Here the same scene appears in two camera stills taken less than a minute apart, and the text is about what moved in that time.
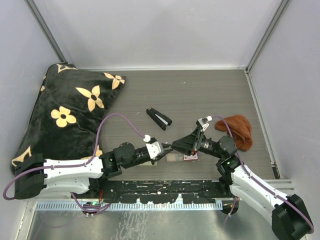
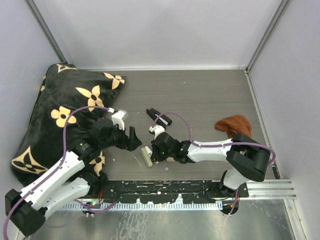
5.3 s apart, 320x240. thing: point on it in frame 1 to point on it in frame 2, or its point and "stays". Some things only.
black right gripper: (190, 144) to (156, 153)
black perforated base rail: (159, 191) stays
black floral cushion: (64, 122) stays
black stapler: (160, 119) stays
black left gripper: (164, 146) to (131, 143)
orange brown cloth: (240, 127) stays
